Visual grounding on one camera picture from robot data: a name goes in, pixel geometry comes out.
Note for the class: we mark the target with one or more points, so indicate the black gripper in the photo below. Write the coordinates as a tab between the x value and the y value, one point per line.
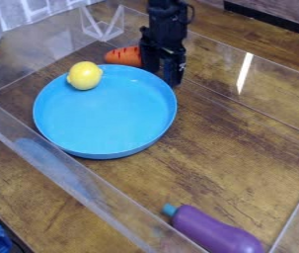
164	35

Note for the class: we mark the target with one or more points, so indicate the orange toy carrot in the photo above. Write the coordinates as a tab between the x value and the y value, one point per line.
124	55

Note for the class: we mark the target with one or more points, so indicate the blue round tray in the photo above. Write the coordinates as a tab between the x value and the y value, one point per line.
109	121

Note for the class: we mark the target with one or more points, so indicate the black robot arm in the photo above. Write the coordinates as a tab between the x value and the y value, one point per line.
167	3

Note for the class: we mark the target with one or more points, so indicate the yellow toy lemon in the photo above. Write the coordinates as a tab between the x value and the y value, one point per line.
84	75

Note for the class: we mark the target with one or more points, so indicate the white patterned curtain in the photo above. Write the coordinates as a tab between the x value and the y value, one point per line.
22	12

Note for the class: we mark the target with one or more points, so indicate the purple toy eggplant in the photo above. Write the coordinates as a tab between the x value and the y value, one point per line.
213	235

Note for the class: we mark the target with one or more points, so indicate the clear acrylic corner bracket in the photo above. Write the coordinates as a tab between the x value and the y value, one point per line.
100	30

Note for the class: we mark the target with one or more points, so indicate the clear acrylic enclosure wall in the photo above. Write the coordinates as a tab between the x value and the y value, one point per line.
227	159

